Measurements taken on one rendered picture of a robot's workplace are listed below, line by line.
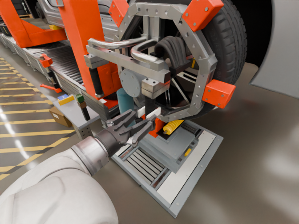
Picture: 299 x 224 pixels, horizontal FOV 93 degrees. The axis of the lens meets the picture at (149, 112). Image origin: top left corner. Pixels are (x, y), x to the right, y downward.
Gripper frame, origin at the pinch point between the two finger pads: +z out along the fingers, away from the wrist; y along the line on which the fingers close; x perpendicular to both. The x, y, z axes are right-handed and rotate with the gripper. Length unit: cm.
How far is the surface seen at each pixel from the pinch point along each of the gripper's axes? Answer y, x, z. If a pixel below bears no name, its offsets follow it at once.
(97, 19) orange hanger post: -62, 20, 24
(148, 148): -21, -67, 23
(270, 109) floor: 49, -82, 178
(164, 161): -5, -67, 23
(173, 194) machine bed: 13, -75, 11
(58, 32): -255, -18, 68
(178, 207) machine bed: 20, -75, 6
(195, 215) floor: 31, -83, 13
